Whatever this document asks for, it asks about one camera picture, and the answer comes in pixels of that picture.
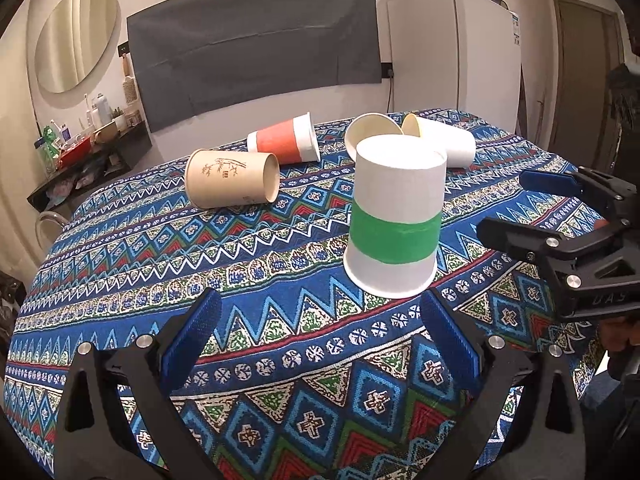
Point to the brown door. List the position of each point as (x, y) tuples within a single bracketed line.
[(589, 47)]

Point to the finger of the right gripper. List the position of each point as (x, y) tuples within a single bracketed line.
[(530, 244), (611, 197)]

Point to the white bottle on shelf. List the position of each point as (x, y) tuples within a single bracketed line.
[(103, 108)]

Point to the oval wall mirror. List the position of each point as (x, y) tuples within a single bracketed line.
[(72, 41)]

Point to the red container on shelf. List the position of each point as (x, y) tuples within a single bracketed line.
[(78, 151)]

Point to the red striped paper cup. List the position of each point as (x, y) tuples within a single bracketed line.
[(292, 142)]

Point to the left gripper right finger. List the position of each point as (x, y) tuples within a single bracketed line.
[(485, 366)]

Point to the metal chair back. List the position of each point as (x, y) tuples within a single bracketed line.
[(48, 227)]

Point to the white refrigerator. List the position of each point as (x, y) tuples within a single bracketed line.
[(458, 54)]

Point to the black wall socket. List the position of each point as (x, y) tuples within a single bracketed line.
[(387, 70)]

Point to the plain white paper cup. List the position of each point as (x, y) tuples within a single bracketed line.
[(365, 126)]

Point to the green striped white paper cup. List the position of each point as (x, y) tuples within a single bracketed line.
[(396, 215)]

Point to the black wall shelf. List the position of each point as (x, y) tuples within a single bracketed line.
[(103, 163)]

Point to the yellow rimmed white paper cup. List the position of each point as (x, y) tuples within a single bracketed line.
[(457, 144)]

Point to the green plastic bottle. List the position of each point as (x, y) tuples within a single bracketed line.
[(48, 146)]

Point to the brown kraft paper cup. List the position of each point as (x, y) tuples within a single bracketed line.
[(215, 179)]

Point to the blue patterned tablecloth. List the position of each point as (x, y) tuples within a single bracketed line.
[(305, 375)]

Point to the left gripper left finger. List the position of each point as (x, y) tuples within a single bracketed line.
[(153, 367)]

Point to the dark grey covered television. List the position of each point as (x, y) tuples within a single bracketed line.
[(194, 56)]

